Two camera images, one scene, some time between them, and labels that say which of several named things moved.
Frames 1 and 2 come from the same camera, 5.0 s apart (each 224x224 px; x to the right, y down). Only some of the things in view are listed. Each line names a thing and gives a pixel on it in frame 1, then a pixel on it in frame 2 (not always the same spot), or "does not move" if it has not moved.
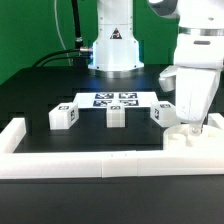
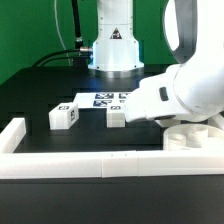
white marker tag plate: [101, 100] does not move
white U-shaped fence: [16, 164] does not move
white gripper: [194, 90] → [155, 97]
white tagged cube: [63, 116] does not move
